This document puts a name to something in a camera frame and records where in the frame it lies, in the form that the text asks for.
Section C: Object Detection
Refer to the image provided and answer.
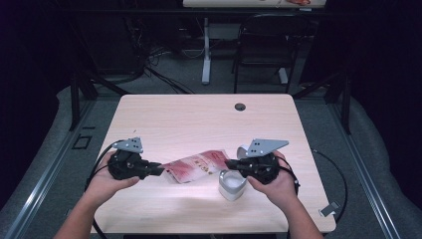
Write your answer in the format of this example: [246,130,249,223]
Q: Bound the bundle of black floor cables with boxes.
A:
[123,18,197,96]

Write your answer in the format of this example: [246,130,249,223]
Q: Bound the white-legged desk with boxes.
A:
[182,0,326,86]

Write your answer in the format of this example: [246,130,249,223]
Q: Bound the white container with hinged lid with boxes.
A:
[217,143,252,202]

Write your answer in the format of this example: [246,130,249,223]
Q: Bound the person's left hand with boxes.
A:
[84,150,141,209]

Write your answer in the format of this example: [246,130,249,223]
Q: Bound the pink spouted refill pouch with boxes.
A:
[162,148,232,185]

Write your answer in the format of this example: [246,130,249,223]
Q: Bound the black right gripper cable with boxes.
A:
[277,148,348,224]

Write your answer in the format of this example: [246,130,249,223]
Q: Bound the black folding chair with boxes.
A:
[231,13,315,95]

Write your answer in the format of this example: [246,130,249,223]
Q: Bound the person's right hand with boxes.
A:
[246,149,301,214]

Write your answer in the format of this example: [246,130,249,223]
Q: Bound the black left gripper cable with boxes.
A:
[84,138,125,239]

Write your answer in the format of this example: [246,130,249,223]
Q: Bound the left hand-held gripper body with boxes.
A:
[107,136,151,181]

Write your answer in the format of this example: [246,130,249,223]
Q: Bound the aluminium floor rail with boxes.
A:
[3,99,98,239]
[326,103,403,239]

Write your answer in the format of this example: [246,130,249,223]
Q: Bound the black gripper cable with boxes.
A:
[277,148,348,224]
[84,138,125,239]

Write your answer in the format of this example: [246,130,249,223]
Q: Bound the black metal stand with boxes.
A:
[68,69,131,132]
[292,71,352,135]

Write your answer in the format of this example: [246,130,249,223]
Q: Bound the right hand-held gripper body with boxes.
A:
[236,137,291,186]

